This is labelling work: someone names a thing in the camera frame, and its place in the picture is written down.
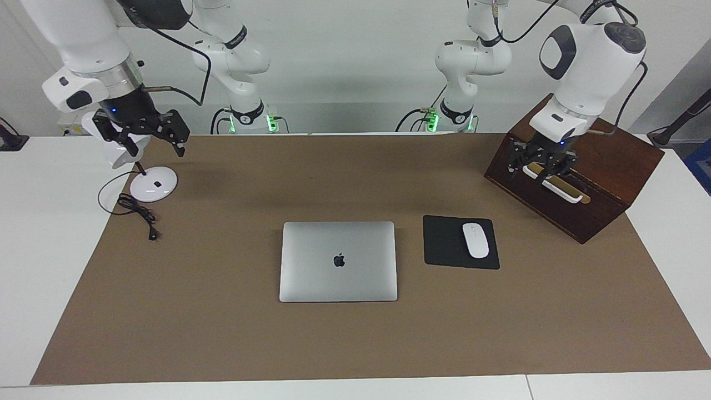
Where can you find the white computer mouse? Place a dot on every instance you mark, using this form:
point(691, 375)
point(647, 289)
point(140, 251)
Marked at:
point(476, 241)

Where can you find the dark brown wooden box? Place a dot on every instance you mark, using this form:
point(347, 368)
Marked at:
point(611, 161)

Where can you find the brown table mat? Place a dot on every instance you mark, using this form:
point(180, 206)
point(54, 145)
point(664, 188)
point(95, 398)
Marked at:
point(222, 333)

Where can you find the black stand base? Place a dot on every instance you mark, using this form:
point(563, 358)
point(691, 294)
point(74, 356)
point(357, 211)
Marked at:
point(11, 141)

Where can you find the black mouse pad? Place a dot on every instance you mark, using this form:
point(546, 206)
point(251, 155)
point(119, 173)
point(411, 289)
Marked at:
point(444, 244)

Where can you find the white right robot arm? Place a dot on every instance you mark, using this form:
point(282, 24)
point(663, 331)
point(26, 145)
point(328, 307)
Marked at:
point(83, 39)

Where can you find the black tripod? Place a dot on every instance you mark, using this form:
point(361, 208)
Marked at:
point(672, 129)

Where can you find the white desk lamp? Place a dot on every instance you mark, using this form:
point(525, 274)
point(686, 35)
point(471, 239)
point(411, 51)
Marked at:
point(153, 186)

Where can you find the silver laptop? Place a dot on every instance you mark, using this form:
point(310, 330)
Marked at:
point(339, 261)

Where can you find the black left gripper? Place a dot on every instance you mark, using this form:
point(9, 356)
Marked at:
point(550, 151)

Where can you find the blue object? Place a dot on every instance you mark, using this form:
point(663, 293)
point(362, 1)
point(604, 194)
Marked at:
point(701, 166)

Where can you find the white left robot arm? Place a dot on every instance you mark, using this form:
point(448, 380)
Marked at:
point(589, 66)

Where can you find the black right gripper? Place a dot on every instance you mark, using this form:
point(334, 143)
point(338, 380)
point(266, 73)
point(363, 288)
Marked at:
point(133, 114)

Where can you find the gold plate on box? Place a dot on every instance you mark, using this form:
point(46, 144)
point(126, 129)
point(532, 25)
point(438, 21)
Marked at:
point(584, 198)

